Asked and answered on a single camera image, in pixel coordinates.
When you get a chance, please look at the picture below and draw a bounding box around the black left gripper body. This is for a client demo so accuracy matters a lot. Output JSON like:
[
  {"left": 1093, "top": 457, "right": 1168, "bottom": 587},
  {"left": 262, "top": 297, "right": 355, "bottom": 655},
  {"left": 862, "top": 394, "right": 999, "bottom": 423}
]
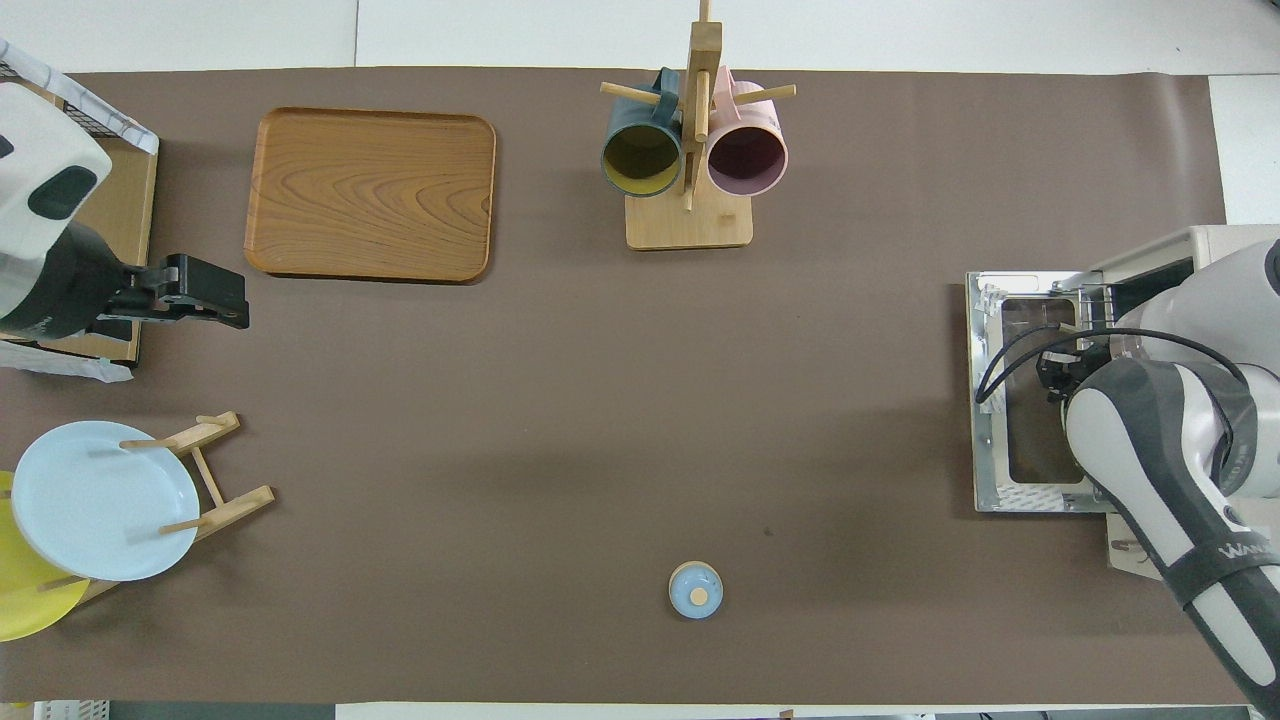
[{"left": 95, "top": 262, "right": 183, "bottom": 325}]

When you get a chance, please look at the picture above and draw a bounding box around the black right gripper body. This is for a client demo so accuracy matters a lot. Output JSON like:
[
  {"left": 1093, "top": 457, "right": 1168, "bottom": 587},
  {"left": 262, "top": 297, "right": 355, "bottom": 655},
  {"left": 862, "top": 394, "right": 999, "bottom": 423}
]
[{"left": 1035, "top": 346, "right": 1109, "bottom": 404}]

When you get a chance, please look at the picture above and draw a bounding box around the beige toaster oven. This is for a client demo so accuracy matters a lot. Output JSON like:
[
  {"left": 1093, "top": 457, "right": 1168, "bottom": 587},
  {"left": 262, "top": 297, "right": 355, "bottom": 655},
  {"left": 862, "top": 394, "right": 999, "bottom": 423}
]
[{"left": 965, "top": 225, "right": 1280, "bottom": 581}]

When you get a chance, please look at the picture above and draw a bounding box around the wooden serving tray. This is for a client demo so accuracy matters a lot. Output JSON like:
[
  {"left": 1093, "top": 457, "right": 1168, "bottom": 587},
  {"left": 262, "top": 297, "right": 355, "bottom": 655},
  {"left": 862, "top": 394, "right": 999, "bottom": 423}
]
[{"left": 244, "top": 107, "right": 498, "bottom": 284}]

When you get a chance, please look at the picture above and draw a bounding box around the wooden plate rack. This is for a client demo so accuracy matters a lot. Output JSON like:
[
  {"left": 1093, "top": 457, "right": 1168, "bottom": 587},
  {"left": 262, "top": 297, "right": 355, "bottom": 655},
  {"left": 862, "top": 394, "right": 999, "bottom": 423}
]
[{"left": 38, "top": 411, "right": 276, "bottom": 609}]

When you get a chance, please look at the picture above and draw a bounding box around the light blue plate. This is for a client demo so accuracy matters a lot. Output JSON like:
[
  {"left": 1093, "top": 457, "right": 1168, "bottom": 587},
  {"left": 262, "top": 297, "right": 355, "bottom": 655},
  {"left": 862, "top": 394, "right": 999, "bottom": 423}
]
[{"left": 11, "top": 421, "right": 201, "bottom": 582}]

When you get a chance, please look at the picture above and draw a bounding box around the yellow plate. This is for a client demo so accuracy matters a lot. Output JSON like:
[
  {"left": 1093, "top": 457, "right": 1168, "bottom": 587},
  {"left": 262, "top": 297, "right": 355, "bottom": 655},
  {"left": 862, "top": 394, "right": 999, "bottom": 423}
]
[{"left": 0, "top": 470, "right": 91, "bottom": 643}]

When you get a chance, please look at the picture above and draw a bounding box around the pink mug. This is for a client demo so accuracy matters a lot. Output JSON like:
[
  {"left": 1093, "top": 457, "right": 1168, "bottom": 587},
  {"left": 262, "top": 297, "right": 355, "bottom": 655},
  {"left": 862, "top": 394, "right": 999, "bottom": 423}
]
[{"left": 705, "top": 66, "right": 789, "bottom": 198}]

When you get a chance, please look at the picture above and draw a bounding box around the wooden mug tree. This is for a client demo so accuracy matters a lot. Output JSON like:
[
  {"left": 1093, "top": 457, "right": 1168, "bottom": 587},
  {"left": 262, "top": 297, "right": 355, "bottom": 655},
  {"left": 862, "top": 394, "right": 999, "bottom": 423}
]
[{"left": 600, "top": 0, "right": 798, "bottom": 251}]

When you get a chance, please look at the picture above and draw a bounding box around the brown table mat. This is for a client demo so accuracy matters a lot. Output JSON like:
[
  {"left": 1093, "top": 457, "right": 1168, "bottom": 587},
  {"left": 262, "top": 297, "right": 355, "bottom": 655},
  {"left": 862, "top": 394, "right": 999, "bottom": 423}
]
[{"left": 0, "top": 67, "right": 1276, "bottom": 704}]

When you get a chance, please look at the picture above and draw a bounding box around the blue bell with wooden knob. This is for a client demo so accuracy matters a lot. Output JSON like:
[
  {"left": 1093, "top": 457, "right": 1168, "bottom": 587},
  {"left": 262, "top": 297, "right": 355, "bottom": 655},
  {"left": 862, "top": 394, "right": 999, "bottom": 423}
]
[{"left": 668, "top": 561, "right": 725, "bottom": 620}]

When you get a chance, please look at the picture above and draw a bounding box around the dark teal mug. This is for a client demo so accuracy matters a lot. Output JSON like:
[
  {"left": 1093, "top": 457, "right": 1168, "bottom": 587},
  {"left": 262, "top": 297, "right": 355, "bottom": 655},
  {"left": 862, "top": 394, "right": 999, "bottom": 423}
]
[{"left": 601, "top": 68, "right": 685, "bottom": 199}]

